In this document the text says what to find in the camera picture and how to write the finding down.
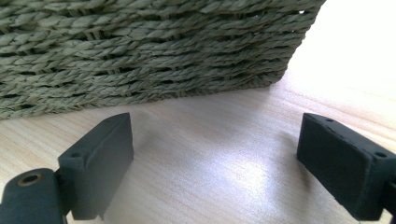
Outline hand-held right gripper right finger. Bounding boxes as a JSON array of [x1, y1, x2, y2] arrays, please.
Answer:
[[296, 112, 396, 222]]

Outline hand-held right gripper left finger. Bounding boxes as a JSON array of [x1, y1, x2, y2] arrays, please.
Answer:
[[57, 112, 134, 221]]

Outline green woven basket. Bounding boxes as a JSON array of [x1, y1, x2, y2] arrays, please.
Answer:
[[0, 0, 327, 120]]

